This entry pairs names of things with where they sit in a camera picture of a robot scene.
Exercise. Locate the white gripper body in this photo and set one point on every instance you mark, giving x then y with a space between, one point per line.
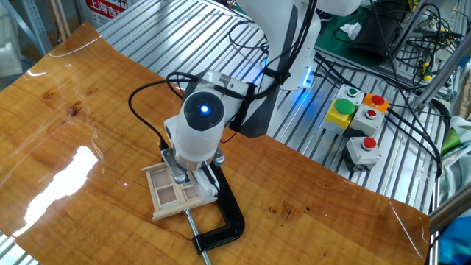
206 184

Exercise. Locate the miniature wooden sliding window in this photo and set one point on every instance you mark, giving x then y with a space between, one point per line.
165 195

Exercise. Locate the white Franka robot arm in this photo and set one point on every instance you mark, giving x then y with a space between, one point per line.
195 140

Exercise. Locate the black C-clamp with steel screw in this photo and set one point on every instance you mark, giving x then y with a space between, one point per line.
230 217

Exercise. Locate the glossy wood-grain mat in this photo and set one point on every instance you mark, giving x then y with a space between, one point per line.
92 129

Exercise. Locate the yellow box with green button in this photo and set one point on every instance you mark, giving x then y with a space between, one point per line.
338 112

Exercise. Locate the grey box large red button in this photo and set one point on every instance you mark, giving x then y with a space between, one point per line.
362 152

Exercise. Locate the grey box small green button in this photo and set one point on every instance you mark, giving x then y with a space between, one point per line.
351 94

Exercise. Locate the grey box small red button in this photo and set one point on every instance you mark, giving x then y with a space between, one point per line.
368 121

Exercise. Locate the orange box with red button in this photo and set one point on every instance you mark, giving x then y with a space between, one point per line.
376 102

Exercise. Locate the green table mat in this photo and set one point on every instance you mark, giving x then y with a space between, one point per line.
331 40

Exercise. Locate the red and white sign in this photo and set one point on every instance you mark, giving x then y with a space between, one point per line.
105 9

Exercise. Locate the crumpled white tissue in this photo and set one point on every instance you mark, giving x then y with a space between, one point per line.
351 30

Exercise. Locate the wooden stick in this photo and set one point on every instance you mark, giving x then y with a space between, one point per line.
59 18

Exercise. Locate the black pouch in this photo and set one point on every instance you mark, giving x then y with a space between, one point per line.
375 35

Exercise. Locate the green and white cloth bag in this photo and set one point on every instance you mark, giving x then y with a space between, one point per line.
456 154

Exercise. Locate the blue cloth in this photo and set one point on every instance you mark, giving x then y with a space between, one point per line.
456 243

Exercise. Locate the silver camera with blue ends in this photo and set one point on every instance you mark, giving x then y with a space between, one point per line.
173 165

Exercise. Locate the blue metal shelf frame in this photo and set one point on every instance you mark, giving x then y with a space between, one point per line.
33 25

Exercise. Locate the slanted aluminium profile post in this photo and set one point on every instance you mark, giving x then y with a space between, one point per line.
443 71

